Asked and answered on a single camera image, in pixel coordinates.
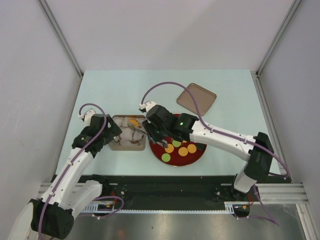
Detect orange round cookie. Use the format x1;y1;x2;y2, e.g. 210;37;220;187
164;144;175;154
178;147;189;157
187;144;197;154

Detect orange fish-shaped cookie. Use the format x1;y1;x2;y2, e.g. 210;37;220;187
130;119;139;128

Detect tan square tin box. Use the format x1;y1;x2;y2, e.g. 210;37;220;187
108;115;146;151

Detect tan square tin lid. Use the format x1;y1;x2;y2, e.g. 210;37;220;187
176;83;217;116

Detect metal tongs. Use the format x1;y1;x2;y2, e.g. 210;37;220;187
127;118;168;148

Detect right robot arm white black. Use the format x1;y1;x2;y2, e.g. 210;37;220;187
139;101;274;201

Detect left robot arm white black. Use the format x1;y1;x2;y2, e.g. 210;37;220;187
30;109;122;240

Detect green round cookie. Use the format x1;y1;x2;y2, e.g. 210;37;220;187
172;140;182;148
161;153;171;163

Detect round red lacquer tray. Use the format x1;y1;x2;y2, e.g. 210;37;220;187
149;113;208;168

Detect black round cookie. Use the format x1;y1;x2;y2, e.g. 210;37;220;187
196;143;206;151

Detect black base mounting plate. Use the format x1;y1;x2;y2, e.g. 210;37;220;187
74;174;293;211

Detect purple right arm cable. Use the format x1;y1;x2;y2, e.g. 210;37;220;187
139;81;292;227

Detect white cable duct left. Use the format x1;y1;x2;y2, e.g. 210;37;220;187
81;203;114;214

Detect white cable duct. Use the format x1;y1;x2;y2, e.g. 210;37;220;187
224;201;252;215
81;203;114;214

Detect white cable duct right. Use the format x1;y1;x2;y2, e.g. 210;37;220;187
224;201;252;215

